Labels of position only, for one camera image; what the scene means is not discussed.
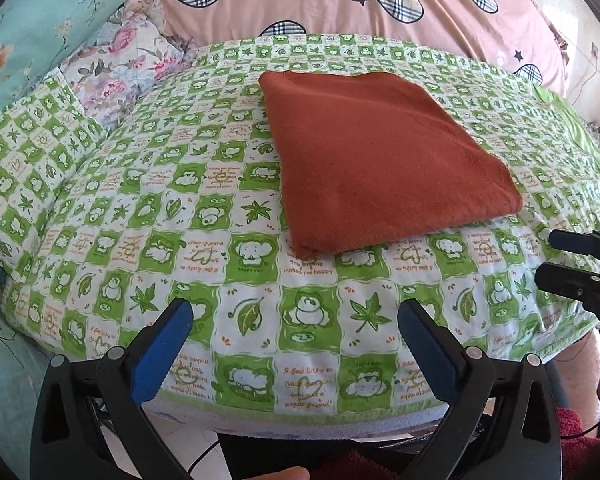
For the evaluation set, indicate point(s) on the teal floral pillow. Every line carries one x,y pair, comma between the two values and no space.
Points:
37,35

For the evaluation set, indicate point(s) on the pink heart pattern duvet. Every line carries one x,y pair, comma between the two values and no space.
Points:
510,34

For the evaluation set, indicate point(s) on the person's left hand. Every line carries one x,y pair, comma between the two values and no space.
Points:
292,473

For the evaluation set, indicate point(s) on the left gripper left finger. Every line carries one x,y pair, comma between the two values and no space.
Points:
67,442

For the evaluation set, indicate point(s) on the orange knit sweater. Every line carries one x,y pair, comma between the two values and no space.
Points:
373,159

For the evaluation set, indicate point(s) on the white floral pillow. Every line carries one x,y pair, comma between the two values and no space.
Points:
121,63

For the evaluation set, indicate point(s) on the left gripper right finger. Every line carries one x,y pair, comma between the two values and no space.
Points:
501,421

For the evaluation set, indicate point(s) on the green patterned bed quilt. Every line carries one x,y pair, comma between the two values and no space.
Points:
100,229

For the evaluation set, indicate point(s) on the green satin sheet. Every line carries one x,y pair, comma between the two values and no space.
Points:
586,135

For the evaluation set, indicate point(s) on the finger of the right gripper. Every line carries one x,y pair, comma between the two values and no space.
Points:
569,283
577,243

